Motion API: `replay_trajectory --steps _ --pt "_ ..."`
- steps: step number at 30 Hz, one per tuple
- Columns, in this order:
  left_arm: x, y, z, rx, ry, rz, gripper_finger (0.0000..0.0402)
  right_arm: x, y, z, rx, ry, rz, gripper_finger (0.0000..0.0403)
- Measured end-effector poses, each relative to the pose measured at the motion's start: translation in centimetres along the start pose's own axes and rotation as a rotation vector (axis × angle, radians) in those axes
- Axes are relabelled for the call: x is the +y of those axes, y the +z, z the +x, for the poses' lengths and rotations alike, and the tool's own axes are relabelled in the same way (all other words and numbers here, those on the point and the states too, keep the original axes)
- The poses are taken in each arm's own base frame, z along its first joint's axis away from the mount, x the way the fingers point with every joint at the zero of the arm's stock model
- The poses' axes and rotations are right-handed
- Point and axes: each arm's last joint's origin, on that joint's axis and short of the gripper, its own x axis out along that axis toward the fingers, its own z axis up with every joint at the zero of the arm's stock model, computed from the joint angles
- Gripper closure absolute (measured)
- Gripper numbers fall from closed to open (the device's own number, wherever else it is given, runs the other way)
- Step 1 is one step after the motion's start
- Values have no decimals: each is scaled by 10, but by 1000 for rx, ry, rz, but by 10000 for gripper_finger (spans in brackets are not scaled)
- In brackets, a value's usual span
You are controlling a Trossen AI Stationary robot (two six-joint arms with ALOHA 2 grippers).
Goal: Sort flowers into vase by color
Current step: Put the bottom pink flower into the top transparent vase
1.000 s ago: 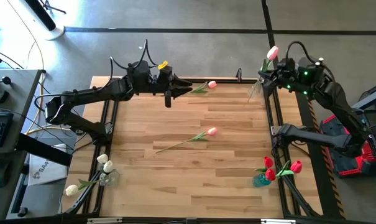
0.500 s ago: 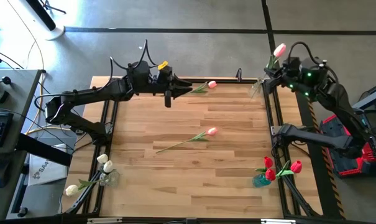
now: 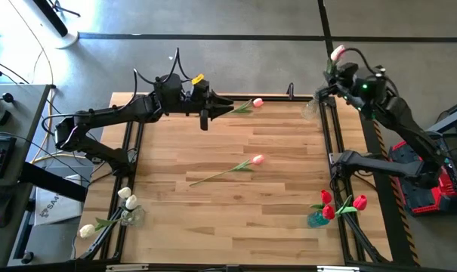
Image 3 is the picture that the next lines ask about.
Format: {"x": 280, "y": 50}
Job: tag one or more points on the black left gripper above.
{"x": 204, "y": 117}

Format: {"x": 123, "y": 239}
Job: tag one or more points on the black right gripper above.
{"x": 351, "y": 85}

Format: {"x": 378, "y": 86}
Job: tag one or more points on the pink artificial tulip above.
{"x": 337, "y": 53}
{"x": 258, "y": 102}
{"x": 258, "y": 159}

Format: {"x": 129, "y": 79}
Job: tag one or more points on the white artificial tulip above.
{"x": 131, "y": 202}
{"x": 124, "y": 192}
{"x": 87, "y": 230}

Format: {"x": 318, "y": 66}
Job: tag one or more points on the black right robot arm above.
{"x": 402, "y": 117}

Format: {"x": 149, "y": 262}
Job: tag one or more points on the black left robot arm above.
{"x": 111, "y": 111}

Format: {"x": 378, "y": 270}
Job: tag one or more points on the clear glass vase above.
{"x": 135, "y": 219}
{"x": 310, "y": 111}

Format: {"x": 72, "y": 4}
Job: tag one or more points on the teal glass vase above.
{"x": 314, "y": 221}

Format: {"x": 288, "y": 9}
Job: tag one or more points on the grey blue cart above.
{"x": 456, "y": 113}

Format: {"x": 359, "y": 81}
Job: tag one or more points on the red black tool case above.
{"x": 409, "y": 192}

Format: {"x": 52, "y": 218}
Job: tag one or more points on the black mat hazard edge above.
{"x": 394, "y": 234}

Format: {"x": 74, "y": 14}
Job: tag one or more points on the white round stand base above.
{"x": 71, "y": 41}

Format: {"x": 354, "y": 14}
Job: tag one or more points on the black diagonal beam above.
{"x": 50, "y": 182}

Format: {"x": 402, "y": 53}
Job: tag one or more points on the black stand pole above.
{"x": 52, "y": 17}

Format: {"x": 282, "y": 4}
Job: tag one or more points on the grey side desk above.
{"x": 20, "y": 113}

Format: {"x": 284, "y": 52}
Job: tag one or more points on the black desk lever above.
{"x": 7, "y": 97}

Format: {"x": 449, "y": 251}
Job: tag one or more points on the black computer mouse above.
{"x": 0, "y": 209}

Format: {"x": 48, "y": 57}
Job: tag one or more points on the black caster wheel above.
{"x": 27, "y": 257}

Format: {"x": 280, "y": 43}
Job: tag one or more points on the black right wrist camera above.
{"x": 348, "y": 70}

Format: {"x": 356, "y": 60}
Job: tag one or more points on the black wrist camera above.
{"x": 348, "y": 70}
{"x": 200, "y": 92}

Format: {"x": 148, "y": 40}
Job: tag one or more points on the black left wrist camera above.
{"x": 200, "y": 92}

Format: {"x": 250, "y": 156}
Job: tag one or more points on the black aluminium table frame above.
{"x": 266, "y": 98}

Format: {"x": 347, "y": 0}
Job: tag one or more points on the white metal bracket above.
{"x": 337, "y": 269}
{"x": 127, "y": 267}

